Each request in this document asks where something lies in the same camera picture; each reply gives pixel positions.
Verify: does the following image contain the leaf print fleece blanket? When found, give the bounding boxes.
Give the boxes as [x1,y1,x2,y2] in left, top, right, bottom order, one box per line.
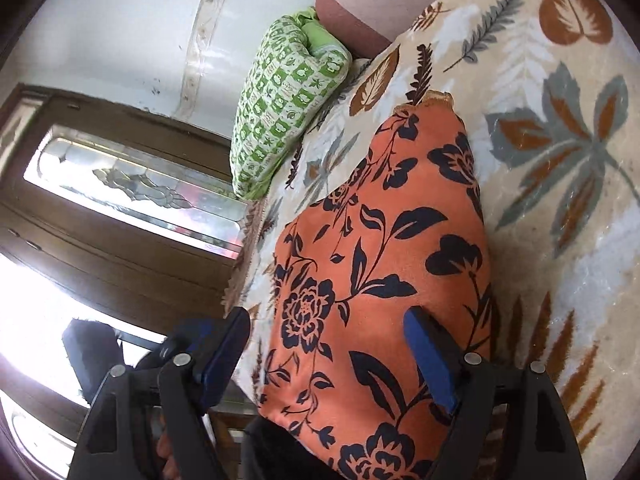
[227,0,640,466]

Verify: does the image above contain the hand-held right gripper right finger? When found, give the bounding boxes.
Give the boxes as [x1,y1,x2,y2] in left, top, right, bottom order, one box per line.
[404,306,587,480]

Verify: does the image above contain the green patterned pillow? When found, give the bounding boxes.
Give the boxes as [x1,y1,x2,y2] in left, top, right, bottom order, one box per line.
[230,6,353,200]

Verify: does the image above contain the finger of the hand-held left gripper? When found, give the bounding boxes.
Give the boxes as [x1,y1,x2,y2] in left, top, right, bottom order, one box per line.
[136,317,213,368]

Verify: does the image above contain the black chair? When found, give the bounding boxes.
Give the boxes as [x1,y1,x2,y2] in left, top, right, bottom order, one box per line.
[62,317,127,404]

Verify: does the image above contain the orange floral garment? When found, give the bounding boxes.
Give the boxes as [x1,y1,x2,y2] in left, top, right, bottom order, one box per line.
[257,91,496,480]

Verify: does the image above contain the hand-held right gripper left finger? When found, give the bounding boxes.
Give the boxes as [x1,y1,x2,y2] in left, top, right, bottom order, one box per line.
[66,306,252,480]

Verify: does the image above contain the pink brown bolster pillow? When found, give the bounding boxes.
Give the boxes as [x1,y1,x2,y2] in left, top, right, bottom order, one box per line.
[315,0,493,58]

